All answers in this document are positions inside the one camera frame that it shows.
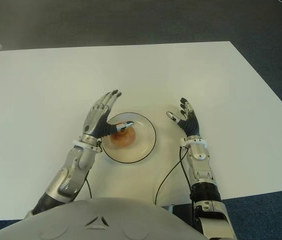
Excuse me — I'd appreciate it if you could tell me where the peach coloured apple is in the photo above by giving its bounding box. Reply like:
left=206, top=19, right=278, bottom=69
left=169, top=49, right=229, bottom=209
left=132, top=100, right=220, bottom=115
left=109, top=122, right=137, bottom=149

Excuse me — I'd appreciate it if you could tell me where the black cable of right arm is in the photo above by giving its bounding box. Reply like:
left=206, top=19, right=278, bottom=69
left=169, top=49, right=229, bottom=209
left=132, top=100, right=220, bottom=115
left=154, top=146, right=191, bottom=206

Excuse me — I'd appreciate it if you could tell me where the grey robot torso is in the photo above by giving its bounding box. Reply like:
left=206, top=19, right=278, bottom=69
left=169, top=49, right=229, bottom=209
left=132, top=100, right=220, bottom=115
left=0, top=196, right=243, bottom=240

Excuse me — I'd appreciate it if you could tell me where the white plate black rim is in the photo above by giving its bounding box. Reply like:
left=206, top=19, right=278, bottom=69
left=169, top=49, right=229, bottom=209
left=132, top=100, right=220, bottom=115
left=101, top=112, right=157, bottom=165

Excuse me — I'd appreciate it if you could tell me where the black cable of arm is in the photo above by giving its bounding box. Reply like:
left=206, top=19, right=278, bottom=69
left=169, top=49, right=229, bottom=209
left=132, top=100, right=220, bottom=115
left=84, top=171, right=93, bottom=200
left=154, top=146, right=191, bottom=206

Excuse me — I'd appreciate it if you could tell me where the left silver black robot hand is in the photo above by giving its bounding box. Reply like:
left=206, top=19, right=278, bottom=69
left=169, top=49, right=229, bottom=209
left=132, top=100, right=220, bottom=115
left=82, top=89, right=135, bottom=140

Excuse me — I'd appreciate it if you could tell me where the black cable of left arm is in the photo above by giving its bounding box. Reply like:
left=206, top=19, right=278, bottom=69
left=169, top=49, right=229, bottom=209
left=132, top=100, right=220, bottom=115
left=84, top=171, right=93, bottom=200

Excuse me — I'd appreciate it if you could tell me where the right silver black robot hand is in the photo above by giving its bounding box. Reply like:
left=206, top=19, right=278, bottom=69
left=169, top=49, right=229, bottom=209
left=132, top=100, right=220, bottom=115
left=166, top=97, right=201, bottom=138

